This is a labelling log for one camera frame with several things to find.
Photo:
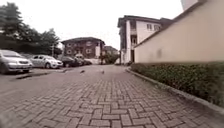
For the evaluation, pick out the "green bush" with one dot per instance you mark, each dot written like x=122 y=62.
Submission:
x=110 y=58

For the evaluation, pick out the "bird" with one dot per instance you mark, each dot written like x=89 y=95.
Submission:
x=82 y=71
x=102 y=71

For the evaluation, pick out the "brown brick building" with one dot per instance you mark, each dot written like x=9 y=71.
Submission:
x=83 y=47

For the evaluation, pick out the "reddish brick paved road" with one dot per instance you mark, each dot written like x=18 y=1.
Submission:
x=100 y=100

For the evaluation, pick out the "white multi-storey building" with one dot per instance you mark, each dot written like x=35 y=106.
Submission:
x=138 y=33

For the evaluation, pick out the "dark car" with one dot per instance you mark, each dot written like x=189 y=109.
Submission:
x=70 y=61

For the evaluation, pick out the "white car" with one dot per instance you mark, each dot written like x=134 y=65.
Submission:
x=46 y=61

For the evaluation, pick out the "grey concrete kerb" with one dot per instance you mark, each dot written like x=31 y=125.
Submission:
x=173 y=91

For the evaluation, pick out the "low green hedge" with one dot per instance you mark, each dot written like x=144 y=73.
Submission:
x=190 y=78

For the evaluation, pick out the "group of tall trees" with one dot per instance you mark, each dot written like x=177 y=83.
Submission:
x=23 y=35

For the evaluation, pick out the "silver car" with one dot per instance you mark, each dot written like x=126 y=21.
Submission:
x=11 y=61

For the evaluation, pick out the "beige boundary wall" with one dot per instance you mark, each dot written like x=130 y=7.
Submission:
x=186 y=40

